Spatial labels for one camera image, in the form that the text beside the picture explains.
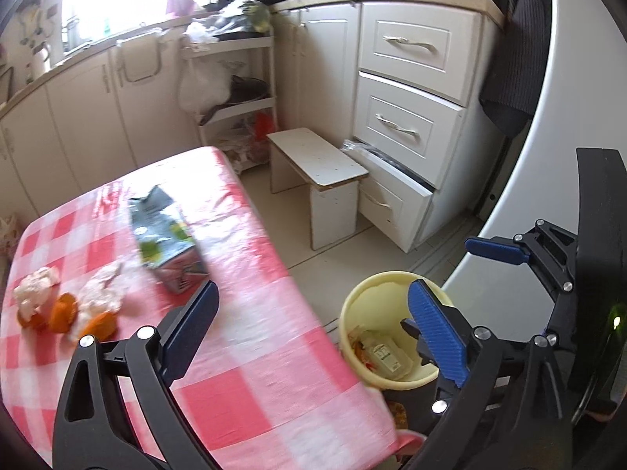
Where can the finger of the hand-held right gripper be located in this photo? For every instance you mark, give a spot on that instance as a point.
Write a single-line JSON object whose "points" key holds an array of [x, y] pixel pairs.
{"points": [[494, 249], [556, 323]]}

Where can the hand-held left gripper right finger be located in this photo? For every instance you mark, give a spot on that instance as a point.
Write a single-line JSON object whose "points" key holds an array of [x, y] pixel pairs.
{"points": [[436, 333]]}

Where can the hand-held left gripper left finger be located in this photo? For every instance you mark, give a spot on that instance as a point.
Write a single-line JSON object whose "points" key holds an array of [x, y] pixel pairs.
{"points": [[196, 318]]}

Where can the white green wrapper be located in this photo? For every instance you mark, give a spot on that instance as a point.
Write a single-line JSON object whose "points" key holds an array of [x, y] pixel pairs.
{"points": [[387, 355]]}

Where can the pale yellow waste bin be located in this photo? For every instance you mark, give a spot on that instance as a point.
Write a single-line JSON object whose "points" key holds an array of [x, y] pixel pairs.
{"points": [[362, 303]]}

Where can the blue green drink carton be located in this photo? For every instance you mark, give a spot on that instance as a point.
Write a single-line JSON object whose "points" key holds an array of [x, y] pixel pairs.
{"points": [[166, 235]]}

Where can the orange peel piece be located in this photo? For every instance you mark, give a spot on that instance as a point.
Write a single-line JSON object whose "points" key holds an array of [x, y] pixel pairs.
{"points": [[63, 312], [100, 298]]}

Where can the white tissue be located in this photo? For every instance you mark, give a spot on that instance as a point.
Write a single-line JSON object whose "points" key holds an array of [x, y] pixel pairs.
{"points": [[35, 289]]}

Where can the pink white checkered tablecloth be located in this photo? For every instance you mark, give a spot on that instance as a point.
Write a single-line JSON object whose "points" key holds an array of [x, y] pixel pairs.
{"points": [[245, 352]]}

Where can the white fridge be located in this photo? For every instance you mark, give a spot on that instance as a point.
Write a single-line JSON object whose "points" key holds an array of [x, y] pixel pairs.
{"points": [[563, 132]]}

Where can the white cabinet drawer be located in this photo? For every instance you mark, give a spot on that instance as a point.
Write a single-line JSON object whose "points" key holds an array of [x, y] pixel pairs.
{"points": [[387, 205], [401, 127], [416, 49]]}

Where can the dark hanging cloth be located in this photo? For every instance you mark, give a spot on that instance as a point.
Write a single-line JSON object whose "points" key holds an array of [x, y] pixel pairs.
{"points": [[519, 58]]}

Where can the white wooden stool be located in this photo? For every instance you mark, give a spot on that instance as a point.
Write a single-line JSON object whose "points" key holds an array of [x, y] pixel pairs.
{"points": [[313, 156]]}

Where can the red bag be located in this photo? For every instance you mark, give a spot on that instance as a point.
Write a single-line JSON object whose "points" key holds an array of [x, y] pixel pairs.
{"points": [[264, 125]]}

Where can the floral carrier bag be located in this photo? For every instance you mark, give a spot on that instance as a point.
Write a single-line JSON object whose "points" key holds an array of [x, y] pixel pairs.
{"points": [[7, 235]]}

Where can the large white plastic bag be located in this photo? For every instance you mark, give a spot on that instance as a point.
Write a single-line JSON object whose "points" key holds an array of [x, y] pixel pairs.
{"points": [[201, 88]]}

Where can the white lower kitchen cabinets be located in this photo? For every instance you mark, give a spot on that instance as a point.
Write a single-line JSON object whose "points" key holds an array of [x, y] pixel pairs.
{"points": [[73, 122]]}

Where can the dark frying pan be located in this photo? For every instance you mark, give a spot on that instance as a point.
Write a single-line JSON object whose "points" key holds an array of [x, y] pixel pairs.
{"points": [[247, 90]]}

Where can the white hanging door bin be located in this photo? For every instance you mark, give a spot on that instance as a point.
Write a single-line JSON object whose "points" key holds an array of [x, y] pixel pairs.
{"points": [[139, 56]]}

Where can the white trolley rack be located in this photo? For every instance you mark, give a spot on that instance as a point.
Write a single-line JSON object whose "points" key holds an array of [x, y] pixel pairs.
{"points": [[230, 45]]}

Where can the small white plastic bag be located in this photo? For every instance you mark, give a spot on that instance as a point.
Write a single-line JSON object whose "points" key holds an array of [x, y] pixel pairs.
{"points": [[198, 34]]}

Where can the white thermos jug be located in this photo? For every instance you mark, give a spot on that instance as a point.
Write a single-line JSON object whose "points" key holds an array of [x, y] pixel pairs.
{"points": [[39, 61]]}

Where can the black plastic bag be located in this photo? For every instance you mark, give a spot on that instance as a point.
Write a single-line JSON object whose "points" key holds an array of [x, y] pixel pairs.
{"points": [[235, 14]]}

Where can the purple bag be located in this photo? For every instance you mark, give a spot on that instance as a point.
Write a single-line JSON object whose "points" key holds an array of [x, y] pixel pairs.
{"points": [[180, 1]]}

